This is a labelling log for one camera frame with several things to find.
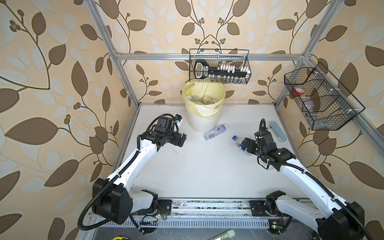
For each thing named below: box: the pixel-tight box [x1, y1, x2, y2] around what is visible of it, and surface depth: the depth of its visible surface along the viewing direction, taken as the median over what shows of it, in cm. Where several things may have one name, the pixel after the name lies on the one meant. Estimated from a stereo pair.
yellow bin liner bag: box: [182, 82, 226, 119], surface depth 96 cm
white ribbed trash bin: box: [185, 102, 225, 133], surface depth 90 cm
